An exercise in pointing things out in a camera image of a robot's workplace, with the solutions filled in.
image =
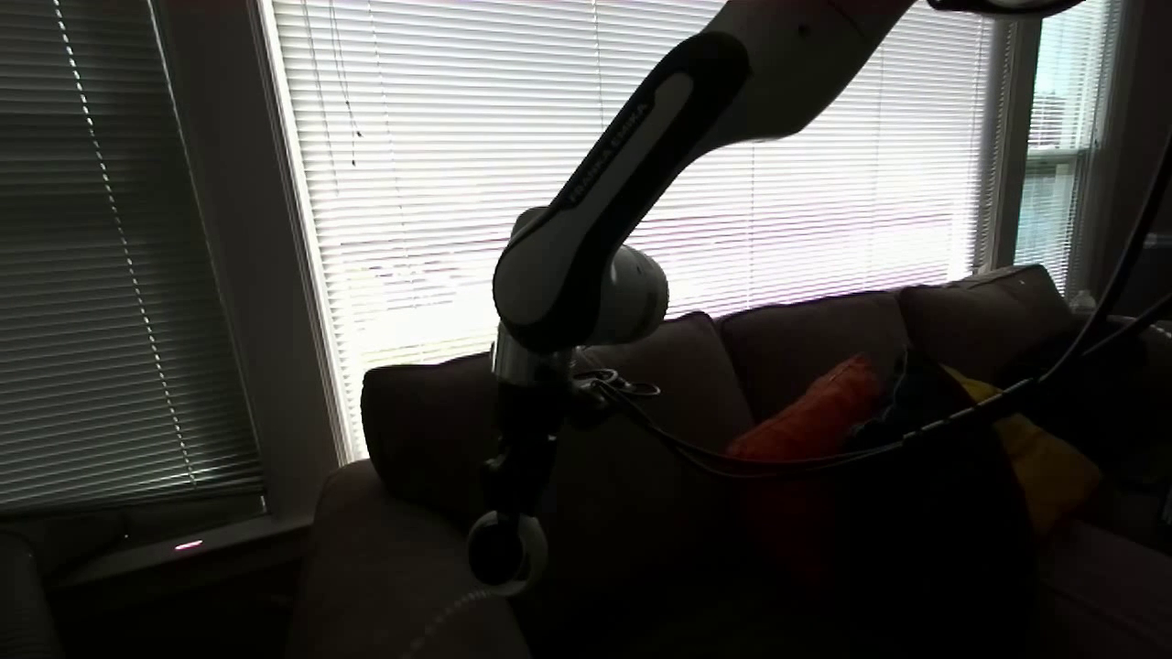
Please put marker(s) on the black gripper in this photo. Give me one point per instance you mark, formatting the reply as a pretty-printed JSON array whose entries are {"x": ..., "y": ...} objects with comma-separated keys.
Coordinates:
[{"x": 526, "y": 441}]

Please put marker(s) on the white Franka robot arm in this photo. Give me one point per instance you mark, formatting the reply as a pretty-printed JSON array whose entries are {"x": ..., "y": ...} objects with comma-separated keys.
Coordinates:
[{"x": 633, "y": 160}]

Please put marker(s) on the grey fabric sofa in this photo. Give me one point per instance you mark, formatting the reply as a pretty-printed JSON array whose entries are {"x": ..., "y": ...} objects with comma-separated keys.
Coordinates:
[{"x": 389, "y": 552}]

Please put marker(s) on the olive sofa back cushion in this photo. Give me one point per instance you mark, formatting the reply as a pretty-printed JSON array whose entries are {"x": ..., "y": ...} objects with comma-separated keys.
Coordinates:
[
  {"x": 426, "y": 414},
  {"x": 827, "y": 332}
]

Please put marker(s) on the orange pillow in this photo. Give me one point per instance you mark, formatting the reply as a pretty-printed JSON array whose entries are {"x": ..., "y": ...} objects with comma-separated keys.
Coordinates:
[{"x": 811, "y": 414}]

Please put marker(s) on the wide window blind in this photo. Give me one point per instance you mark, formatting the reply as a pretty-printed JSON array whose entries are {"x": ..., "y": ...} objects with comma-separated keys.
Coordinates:
[{"x": 426, "y": 183}]

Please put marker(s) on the narrow window blind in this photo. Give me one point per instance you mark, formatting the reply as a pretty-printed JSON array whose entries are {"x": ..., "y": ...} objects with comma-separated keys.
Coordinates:
[{"x": 95, "y": 244}]

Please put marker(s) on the yellow blanket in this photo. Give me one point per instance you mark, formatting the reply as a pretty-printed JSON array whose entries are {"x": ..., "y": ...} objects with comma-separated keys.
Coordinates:
[{"x": 1036, "y": 471}]

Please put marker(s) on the bare glass window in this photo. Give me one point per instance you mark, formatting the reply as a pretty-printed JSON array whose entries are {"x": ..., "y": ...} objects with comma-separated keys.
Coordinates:
[{"x": 1050, "y": 183}]

